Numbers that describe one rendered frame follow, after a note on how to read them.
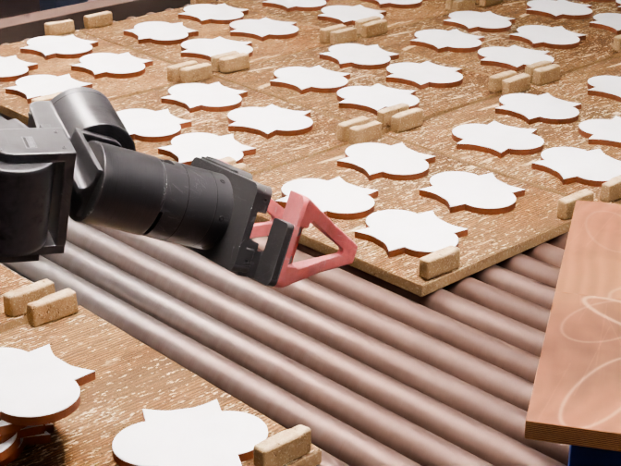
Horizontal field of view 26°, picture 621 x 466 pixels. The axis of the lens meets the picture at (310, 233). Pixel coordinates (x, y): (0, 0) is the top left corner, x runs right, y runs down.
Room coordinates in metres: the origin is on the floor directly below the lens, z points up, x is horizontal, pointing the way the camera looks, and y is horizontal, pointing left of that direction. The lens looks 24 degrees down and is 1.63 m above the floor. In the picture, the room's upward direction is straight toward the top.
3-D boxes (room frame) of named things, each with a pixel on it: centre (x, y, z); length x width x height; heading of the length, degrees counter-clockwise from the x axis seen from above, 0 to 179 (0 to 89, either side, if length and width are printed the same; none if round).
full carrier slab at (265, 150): (2.00, 0.16, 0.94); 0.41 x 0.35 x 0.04; 42
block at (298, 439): (1.06, 0.03, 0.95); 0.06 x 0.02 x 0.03; 132
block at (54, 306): (1.34, 0.29, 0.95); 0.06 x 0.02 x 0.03; 132
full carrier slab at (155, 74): (2.31, 0.45, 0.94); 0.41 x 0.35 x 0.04; 42
